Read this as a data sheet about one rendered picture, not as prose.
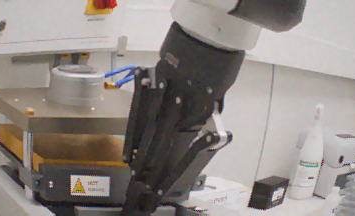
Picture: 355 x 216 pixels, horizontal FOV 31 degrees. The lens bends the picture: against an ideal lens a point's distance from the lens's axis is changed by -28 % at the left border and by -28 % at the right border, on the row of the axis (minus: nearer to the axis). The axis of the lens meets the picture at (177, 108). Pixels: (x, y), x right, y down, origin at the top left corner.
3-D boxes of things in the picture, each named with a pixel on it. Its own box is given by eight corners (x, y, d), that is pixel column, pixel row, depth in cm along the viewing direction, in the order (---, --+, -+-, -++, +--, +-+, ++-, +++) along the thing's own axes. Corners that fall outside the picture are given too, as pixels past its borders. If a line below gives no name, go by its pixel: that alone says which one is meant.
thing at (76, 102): (-27, 136, 96) (-21, 58, 94) (101, 140, 117) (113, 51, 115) (29, 189, 79) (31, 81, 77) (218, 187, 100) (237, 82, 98)
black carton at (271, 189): (246, 207, 172) (254, 180, 171) (266, 200, 179) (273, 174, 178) (264, 210, 169) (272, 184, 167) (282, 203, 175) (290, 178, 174)
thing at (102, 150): (-3, 149, 94) (0, 86, 92) (98, 153, 109) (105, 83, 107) (45, 190, 81) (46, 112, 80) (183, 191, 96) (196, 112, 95)
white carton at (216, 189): (128, 212, 157) (130, 181, 156) (204, 204, 173) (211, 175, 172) (169, 228, 149) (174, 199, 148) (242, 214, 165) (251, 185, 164)
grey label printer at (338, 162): (283, 185, 196) (297, 123, 194) (323, 177, 207) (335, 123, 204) (327, 201, 176) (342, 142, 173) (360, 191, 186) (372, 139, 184)
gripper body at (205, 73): (154, 13, 76) (119, 95, 80) (209, 53, 71) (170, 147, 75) (211, 19, 81) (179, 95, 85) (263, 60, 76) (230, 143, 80)
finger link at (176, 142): (207, 90, 79) (216, 98, 79) (167, 187, 84) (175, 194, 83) (174, 89, 77) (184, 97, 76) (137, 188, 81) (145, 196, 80)
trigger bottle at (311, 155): (291, 192, 188) (310, 99, 184) (313, 193, 185) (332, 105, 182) (285, 199, 180) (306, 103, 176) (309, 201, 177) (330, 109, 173)
